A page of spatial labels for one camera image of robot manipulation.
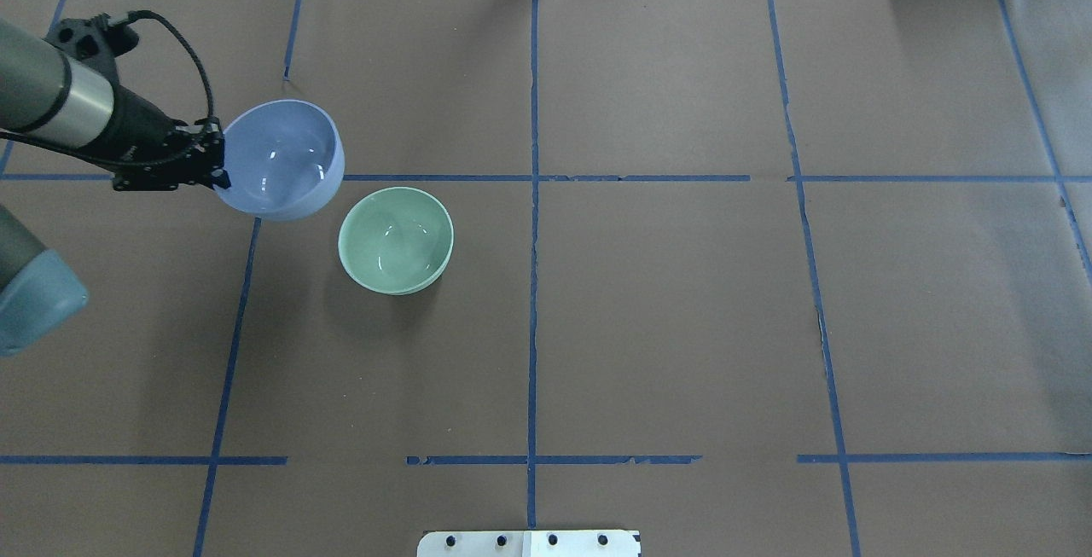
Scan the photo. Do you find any green bowl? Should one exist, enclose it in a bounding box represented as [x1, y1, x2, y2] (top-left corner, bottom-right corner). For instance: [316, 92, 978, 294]
[339, 185, 456, 296]

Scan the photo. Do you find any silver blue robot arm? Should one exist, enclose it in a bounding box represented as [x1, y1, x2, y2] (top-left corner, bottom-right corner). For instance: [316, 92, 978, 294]
[1, 10, 232, 357]

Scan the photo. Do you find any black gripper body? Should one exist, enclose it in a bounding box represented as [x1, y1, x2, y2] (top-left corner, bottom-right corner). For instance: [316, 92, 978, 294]
[107, 85, 210, 192]

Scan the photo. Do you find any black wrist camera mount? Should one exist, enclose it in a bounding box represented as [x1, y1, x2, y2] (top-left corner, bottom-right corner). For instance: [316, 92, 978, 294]
[44, 14, 140, 80]

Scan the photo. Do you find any blue bowl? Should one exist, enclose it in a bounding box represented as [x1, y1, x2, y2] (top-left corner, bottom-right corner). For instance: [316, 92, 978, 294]
[215, 99, 345, 220]

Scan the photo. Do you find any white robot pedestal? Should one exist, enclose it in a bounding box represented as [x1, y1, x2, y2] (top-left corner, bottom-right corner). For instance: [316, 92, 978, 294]
[416, 530, 642, 556]

